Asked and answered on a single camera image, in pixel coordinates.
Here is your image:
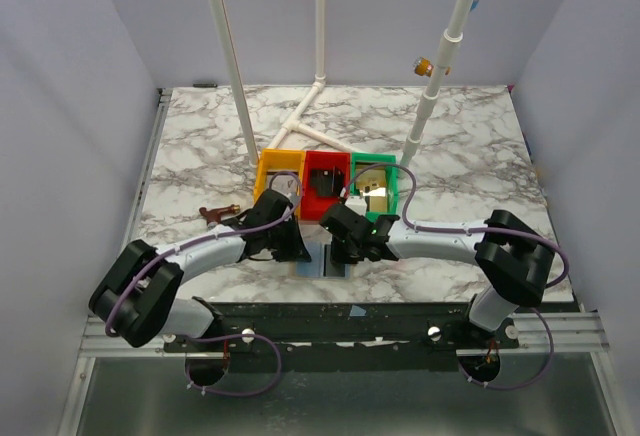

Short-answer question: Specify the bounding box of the dark card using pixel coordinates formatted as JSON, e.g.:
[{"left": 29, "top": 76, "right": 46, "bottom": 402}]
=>
[
  {"left": 323, "top": 245, "right": 347, "bottom": 278},
  {"left": 310, "top": 166, "right": 345, "bottom": 198}
]

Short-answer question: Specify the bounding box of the beige card holder wallet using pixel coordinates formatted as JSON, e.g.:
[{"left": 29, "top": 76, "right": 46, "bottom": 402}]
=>
[{"left": 291, "top": 242, "right": 351, "bottom": 280}]

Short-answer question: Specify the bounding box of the white striped card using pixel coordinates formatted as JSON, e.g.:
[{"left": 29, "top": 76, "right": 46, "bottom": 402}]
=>
[{"left": 269, "top": 174, "right": 299, "bottom": 200}]

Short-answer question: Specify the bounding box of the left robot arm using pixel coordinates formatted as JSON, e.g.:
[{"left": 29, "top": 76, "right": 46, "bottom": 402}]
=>
[{"left": 88, "top": 189, "right": 311, "bottom": 348}]

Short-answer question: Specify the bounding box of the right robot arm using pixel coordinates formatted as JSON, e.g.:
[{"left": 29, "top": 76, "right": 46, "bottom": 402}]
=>
[{"left": 319, "top": 203, "right": 556, "bottom": 333}]

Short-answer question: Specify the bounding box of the gold cards stack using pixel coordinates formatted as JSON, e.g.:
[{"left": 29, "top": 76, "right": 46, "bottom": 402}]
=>
[{"left": 356, "top": 167, "right": 389, "bottom": 213}]

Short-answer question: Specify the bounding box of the yellow plastic bin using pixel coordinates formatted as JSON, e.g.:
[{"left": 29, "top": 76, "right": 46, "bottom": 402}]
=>
[{"left": 253, "top": 149, "right": 306, "bottom": 205}]

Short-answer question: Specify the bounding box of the brown small tool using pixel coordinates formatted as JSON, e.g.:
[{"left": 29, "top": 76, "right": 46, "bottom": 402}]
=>
[{"left": 199, "top": 204, "right": 241, "bottom": 226}]

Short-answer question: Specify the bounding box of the green plastic bin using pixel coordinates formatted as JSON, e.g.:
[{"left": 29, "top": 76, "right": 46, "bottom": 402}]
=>
[{"left": 350, "top": 153, "right": 398, "bottom": 222}]

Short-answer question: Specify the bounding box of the orange knob on pole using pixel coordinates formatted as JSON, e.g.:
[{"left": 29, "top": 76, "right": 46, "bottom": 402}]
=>
[{"left": 414, "top": 57, "right": 437, "bottom": 78}]

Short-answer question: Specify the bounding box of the white left PVC pole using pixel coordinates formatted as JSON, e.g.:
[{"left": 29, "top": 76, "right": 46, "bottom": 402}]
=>
[{"left": 208, "top": 0, "right": 259, "bottom": 166}]

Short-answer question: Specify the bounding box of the white PVC jointed pole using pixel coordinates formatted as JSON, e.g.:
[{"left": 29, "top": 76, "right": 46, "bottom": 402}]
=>
[{"left": 400, "top": 0, "right": 472, "bottom": 166}]

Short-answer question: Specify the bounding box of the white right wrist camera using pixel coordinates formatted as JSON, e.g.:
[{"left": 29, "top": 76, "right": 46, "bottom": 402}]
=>
[{"left": 345, "top": 196, "right": 367, "bottom": 216}]

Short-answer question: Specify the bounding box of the black mounting rail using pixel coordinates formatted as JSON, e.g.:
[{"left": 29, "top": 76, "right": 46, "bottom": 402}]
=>
[{"left": 164, "top": 303, "right": 519, "bottom": 373}]

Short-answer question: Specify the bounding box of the white PVC pipe frame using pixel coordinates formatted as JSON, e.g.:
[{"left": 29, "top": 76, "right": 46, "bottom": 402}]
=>
[{"left": 267, "top": 0, "right": 371, "bottom": 156}]

